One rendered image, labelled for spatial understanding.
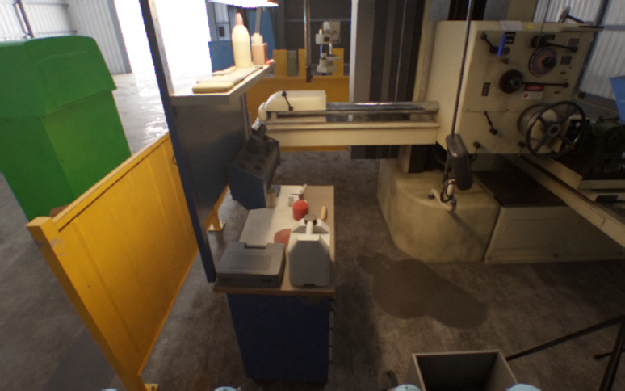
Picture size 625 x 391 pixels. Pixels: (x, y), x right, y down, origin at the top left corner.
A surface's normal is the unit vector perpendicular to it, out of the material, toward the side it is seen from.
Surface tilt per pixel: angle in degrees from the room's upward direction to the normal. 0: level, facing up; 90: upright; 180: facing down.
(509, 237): 90
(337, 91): 90
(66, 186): 90
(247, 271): 0
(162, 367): 0
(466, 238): 90
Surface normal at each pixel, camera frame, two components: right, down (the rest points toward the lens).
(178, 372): -0.02, -0.87
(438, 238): -0.24, 0.49
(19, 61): -0.02, 0.33
